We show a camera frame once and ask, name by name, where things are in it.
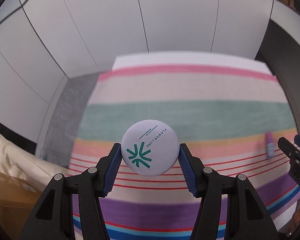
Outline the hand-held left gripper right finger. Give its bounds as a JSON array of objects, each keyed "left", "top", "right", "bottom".
[{"left": 178, "top": 143, "right": 278, "bottom": 240}]

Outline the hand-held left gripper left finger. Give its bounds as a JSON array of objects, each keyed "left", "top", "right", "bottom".
[{"left": 27, "top": 142, "right": 123, "bottom": 240}]

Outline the white round compact green logo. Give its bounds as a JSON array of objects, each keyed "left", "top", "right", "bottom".
[{"left": 121, "top": 119, "right": 180, "bottom": 176}]

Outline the brown cardboard box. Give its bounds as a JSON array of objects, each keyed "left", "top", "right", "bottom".
[{"left": 0, "top": 167, "right": 44, "bottom": 233}]

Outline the small clear printed bottle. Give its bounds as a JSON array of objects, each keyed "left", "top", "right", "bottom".
[{"left": 265, "top": 132, "right": 275, "bottom": 159}]

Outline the striped colourful cloth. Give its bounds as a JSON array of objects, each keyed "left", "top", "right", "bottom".
[{"left": 67, "top": 64, "right": 300, "bottom": 240}]

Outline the cream padded armchair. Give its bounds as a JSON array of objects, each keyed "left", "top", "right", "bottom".
[{"left": 0, "top": 126, "right": 74, "bottom": 193}]

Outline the white table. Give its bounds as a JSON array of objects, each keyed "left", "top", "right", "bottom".
[{"left": 111, "top": 51, "right": 273, "bottom": 77}]

